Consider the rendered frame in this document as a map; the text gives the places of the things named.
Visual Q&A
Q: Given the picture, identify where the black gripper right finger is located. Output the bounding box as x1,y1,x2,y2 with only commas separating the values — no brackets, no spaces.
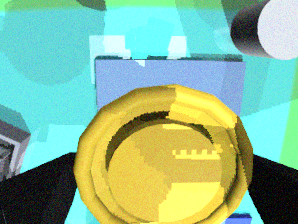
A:
247,153,298,224

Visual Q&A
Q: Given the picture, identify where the yellow plate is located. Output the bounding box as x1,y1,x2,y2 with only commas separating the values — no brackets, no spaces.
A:
73,83,254,224

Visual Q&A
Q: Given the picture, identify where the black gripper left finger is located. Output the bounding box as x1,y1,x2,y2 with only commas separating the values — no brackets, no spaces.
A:
0,151,77,224

